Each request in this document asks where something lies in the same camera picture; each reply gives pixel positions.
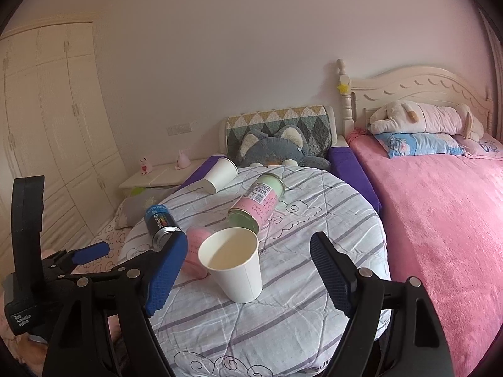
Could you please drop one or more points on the diamond patterned quilted headboard cover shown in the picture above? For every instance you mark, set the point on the diamond patterned quilted headboard cover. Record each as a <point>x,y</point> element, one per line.
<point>316,122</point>

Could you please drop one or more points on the white paper cup lying down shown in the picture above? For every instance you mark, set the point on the white paper cup lying down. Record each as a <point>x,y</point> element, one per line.
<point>222,173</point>

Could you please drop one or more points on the pink plastic cup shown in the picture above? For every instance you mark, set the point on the pink plastic cup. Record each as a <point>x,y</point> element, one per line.
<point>192,266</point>

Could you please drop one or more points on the cream wooden bed headboard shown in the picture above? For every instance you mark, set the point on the cream wooden bed headboard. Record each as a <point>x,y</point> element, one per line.
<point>428,84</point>

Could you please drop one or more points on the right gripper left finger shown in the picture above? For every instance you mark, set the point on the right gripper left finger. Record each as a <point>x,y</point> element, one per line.
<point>162,269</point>

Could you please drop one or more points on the pink fleece blanket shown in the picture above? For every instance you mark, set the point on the pink fleece blanket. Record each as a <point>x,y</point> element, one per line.
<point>442,215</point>

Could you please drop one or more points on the pink curtain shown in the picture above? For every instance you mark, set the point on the pink curtain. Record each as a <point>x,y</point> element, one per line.
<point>495,53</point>

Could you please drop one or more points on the purple cushion right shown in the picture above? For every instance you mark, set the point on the purple cushion right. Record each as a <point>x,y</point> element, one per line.
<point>346,167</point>

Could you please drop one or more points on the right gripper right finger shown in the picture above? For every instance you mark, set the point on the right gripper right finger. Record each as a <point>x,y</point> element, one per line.
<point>336,271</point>

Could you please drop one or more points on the purple cushion left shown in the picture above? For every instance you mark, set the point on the purple cushion left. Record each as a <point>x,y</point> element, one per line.
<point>201,172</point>

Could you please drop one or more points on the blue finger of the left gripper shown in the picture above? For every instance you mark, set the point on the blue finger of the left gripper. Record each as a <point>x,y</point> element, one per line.
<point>90,253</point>

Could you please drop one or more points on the black blue CoolTowel can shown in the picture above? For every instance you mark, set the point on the black blue CoolTowel can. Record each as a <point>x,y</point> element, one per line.
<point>160,225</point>

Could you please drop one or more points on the green pink labelled can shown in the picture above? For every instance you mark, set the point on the green pink labelled can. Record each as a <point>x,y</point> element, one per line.
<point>255,207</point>

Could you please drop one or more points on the grey flower pillow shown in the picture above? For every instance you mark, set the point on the grey flower pillow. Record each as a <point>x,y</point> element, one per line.
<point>133,208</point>

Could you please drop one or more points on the cream bedside table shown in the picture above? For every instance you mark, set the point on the cream bedside table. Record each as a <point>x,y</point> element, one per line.
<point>165,175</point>

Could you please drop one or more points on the cream wardrobe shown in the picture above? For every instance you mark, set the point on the cream wardrobe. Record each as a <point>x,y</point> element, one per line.
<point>54,123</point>

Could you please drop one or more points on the purple cushion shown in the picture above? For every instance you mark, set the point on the purple cushion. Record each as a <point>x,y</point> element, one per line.
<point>201,172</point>
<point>346,167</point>

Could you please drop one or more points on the pink rabbit figurine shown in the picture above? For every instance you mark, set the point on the pink rabbit figurine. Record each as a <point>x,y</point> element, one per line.
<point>182,161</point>

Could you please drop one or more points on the blue cartoon pillow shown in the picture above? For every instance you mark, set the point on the blue cartoon pillow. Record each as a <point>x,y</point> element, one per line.
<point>418,144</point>

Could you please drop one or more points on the heart patterned bed sheet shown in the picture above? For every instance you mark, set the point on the heart patterned bed sheet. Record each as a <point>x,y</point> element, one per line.
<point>115,238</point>

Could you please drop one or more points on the white paper cup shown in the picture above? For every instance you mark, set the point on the white paper cup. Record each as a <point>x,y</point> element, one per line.
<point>231,257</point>
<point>222,173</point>

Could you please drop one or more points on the white pink dog plush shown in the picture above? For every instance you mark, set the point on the white pink dog plush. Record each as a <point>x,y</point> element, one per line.
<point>414,117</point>

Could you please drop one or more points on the grey cat plush toy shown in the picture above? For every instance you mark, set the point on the grey cat plush toy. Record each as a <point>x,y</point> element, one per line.
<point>287,147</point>

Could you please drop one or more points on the small heart bunny figurine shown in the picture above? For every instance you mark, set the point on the small heart bunny figurine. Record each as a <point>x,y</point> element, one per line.
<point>146,166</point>

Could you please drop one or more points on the striped quilt covered round table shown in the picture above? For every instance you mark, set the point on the striped quilt covered round table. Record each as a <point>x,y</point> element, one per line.
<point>292,328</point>

